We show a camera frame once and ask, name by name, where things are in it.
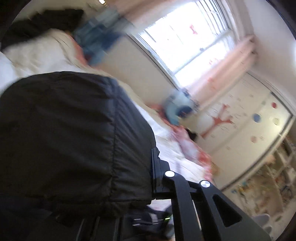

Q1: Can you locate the white cherry print bedsheet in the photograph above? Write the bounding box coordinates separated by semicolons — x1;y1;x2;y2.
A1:
1;30;205;182

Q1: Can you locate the white wardrobe with tree decal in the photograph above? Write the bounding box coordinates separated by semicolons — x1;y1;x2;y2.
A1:
193;74;292;189

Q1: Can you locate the white bookshelf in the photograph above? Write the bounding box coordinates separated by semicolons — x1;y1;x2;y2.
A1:
224;136;295;219

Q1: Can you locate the black puffer jacket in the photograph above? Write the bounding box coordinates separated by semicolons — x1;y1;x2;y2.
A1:
1;72;156;240

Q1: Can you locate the left blue cartoon curtain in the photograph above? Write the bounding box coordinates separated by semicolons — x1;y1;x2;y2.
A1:
73;8;130;66

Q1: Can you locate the black garment by wall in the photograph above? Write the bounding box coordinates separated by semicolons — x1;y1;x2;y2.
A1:
1;9;84;50

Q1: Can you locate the pink floral blanket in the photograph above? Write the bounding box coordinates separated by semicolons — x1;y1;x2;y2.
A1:
150;104;216;182

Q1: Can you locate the right blue cartoon curtain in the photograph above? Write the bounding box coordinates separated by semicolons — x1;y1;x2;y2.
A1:
162;88;199;126

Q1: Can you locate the blue cartoon curtain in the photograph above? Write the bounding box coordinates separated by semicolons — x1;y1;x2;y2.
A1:
73;8;130;66
162;88;199;126

